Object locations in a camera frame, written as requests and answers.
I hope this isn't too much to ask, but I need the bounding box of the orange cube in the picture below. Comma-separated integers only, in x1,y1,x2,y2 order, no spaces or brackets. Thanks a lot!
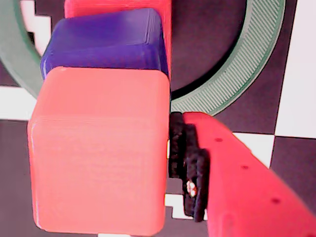
26,66,171,237

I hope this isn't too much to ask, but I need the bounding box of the red cube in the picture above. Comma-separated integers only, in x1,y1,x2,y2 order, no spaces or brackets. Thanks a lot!
64,0,173,77

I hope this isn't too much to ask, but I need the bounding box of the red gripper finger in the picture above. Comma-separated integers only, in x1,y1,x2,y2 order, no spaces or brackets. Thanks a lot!
167,111,316,237

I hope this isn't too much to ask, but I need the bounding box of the green ring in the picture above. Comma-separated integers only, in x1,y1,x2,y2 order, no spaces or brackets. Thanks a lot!
0,0,286,117

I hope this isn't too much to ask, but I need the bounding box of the black white marker checkerboard mat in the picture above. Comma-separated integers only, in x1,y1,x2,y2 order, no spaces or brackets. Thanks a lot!
0,0,316,237

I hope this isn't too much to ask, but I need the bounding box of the blue cube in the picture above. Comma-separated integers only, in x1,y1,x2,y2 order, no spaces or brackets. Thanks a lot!
40,8,170,81

